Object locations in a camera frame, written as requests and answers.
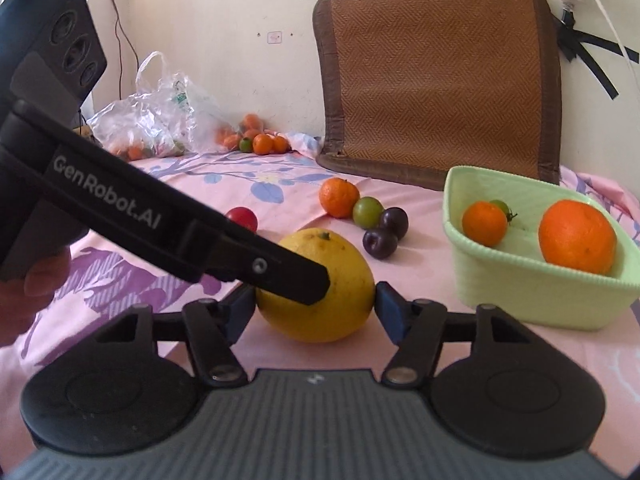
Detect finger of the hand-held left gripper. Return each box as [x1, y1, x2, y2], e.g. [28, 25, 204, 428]
[182, 220, 331, 306]

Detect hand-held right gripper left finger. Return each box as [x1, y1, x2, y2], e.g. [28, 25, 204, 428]
[95, 285, 257, 387]

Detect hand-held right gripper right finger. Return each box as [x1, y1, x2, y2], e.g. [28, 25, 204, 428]
[375, 281, 533, 391]

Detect large yellow grapefruit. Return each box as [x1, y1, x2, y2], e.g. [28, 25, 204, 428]
[255, 227, 377, 344]

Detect person's left hand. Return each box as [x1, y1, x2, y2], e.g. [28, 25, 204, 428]
[0, 247, 74, 347]

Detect pink floral bedsheet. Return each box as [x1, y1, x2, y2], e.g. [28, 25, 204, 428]
[0, 130, 640, 461]

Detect small red tomato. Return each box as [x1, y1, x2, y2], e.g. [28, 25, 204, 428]
[225, 206, 259, 234]

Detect dark purple plum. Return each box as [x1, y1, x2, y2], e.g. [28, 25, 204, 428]
[378, 207, 410, 241]
[362, 227, 399, 261]

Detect orange tangerine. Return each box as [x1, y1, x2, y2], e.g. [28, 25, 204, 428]
[319, 177, 361, 219]

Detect green plum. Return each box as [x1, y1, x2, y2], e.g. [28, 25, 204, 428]
[352, 196, 385, 227]

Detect light green plastic basket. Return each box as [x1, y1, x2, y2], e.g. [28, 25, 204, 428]
[442, 165, 640, 332]

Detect clear plastic bag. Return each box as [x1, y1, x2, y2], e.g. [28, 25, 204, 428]
[86, 51, 241, 161]

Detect green tomato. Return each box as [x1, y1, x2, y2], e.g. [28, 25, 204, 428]
[489, 199, 518, 224]

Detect large orange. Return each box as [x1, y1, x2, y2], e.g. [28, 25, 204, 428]
[538, 199, 617, 276]

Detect brown woven seat mat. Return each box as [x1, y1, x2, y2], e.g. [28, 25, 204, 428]
[312, 0, 563, 192]

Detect dark wall cable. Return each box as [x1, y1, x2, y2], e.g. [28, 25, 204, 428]
[106, 0, 141, 97]

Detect black strap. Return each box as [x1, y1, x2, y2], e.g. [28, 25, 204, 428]
[552, 10, 640, 101]

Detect white cable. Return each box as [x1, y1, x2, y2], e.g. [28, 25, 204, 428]
[582, 0, 640, 67]

